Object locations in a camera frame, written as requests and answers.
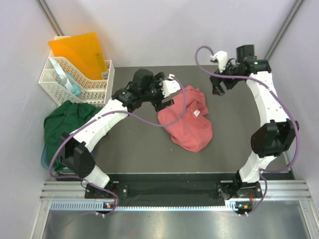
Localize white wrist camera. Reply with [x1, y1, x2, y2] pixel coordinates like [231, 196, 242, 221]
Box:
[210, 51, 228, 73]
[161, 74, 180, 99]

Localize aluminium frame rail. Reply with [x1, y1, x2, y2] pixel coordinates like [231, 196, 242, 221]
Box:
[40, 180, 312, 203]

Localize orange plastic folder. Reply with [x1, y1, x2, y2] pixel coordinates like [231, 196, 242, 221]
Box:
[48, 32, 108, 80]

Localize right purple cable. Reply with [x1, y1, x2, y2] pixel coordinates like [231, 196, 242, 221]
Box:
[195, 45, 301, 217]

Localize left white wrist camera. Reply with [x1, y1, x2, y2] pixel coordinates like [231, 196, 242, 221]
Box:
[161, 74, 180, 99]

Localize teal plastic basin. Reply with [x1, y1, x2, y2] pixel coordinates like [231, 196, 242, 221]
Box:
[40, 144, 75, 173]

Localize white perforated file organizer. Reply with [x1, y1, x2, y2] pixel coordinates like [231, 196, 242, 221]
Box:
[38, 36, 116, 113]

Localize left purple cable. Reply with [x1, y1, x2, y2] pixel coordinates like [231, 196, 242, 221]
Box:
[48, 76, 190, 219]

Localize purple cable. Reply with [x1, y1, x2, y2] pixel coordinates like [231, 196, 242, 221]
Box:
[195, 45, 301, 217]
[48, 76, 190, 219]

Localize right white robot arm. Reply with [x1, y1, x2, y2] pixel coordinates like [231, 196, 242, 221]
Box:
[210, 45, 299, 197]

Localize white slotted cable duct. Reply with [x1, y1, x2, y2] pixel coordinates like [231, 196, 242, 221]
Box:
[50, 201, 248, 212]

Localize light blue items in organizer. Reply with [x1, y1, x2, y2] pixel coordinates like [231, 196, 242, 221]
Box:
[49, 57, 82, 96]

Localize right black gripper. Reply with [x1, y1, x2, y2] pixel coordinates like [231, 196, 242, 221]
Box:
[208, 61, 242, 97]

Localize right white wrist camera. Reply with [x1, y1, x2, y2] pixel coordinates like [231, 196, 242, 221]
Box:
[210, 51, 228, 73]

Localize pink t shirt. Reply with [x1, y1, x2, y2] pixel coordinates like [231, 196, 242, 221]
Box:
[158, 86, 213, 152]

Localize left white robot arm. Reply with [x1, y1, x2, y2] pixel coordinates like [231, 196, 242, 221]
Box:
[58, 68, 180, 198]

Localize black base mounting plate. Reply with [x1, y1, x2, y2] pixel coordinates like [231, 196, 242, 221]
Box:
[84, 181, 265, 200]

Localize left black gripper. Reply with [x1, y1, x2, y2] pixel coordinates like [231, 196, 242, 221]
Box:
[141, 73, 173, 111]

